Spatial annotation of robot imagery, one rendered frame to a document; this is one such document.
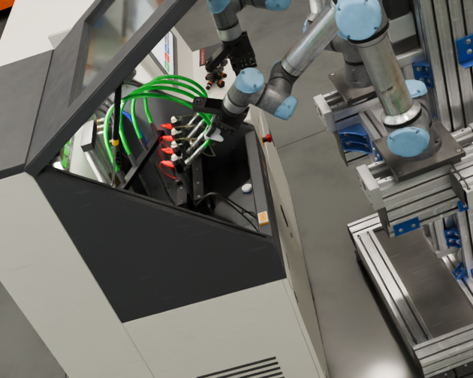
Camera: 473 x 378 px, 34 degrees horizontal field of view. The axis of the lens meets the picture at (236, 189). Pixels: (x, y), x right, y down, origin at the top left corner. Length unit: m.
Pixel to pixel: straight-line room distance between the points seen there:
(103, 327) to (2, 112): 0.78
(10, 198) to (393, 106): 1.13
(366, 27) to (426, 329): 1.38
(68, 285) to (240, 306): 0.57
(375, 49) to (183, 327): 1.16
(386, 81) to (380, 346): 1.45
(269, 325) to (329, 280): 0.95
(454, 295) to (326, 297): 0.65
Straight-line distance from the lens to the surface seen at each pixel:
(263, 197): 2.62
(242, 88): 2.22
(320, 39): 2.25
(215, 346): 2.75
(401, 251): 3.34
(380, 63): 2.12
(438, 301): 3.13
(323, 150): 4.35
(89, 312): 2.62
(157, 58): 3.03
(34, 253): 2.46
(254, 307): 2.62
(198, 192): 2.70
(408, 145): 2.25
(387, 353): 3.27
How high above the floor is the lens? 2.56
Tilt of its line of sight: 37 degrees down
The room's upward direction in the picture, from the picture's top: 22 degrees counter-clockwise
